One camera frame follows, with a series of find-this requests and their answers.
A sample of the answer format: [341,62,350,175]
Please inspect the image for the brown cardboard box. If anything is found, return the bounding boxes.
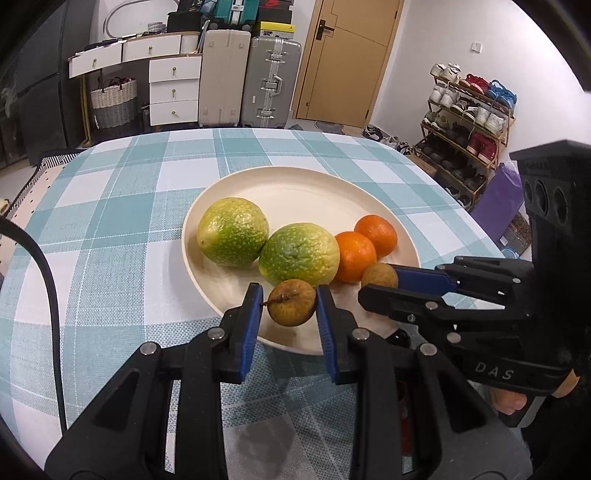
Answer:
[406,152,437,178]

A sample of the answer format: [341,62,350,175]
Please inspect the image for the patterned rug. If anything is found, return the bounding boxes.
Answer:
[0,152,81,217]

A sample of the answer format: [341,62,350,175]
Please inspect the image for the teal suitcase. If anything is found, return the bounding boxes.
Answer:
[215,0,245,26]

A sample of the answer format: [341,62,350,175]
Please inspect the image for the white drawer dresser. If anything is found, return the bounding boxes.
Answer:
[68,32,204,132]

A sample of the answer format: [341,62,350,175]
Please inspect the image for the black box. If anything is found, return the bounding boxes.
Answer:
[166,11,204,33]

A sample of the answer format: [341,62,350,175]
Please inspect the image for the loose sneakers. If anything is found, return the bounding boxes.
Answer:
[362,124,414,153]

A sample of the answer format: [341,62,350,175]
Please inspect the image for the brown longan with stem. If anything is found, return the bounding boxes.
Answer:
[262,279,318,325]

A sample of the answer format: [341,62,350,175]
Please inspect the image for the person's right hand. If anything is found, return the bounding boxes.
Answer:
[489,369,581,416]

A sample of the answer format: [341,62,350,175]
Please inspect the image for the beige suitcase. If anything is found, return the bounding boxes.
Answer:
[198,29,252,128]

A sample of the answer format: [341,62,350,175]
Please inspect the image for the purple bag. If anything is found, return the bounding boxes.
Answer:
[471,162,527,241]

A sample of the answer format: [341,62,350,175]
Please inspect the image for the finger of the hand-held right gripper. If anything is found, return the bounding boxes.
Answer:
[394,257,532,301]
[358,284,532,341]

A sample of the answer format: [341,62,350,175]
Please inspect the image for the patterned flat mat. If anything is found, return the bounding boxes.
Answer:
[501,211,532,252]

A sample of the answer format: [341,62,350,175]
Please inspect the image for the shoe rack with shoes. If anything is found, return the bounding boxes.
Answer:
[416,62,518,206]

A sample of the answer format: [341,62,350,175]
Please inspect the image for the yellow and black shoebox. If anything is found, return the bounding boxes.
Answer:
[255,21,294,40]

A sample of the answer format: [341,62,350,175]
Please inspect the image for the black cable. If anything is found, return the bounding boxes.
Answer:
[0,217,68,437]

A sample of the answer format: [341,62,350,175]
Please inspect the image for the wooden door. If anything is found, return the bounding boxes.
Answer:
[292,0,404,129]

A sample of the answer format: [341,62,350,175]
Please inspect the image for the oval metal hoop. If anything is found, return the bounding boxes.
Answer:
[104,0,169,40]

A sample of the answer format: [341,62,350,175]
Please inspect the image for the dark grey refrigerator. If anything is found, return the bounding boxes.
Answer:
[16,0,100,164]

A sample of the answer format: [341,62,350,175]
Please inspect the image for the teal checked tablecloth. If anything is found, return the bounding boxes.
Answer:
[0,128,506,480]

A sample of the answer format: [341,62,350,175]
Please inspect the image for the cream round plate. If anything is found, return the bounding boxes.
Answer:
[181,167,421,356]

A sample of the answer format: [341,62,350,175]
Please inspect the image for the silver suitcase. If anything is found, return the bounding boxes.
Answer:
[241,36,302,129]

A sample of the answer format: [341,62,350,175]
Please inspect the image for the yellow-green guava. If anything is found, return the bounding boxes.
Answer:
[259,223,341,288]
[196,198,270,267]

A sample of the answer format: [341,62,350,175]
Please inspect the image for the orange tangerine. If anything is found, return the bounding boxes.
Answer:
[333,231,378,284]
[354,215,398,259]

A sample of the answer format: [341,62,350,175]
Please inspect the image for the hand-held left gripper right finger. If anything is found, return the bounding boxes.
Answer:
[316,285,532,480]

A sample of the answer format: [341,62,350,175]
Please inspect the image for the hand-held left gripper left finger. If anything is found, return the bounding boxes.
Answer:
[44,282,264,480]

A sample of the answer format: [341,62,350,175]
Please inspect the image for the woven laundry basket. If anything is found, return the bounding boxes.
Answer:
[89,78,138,130]

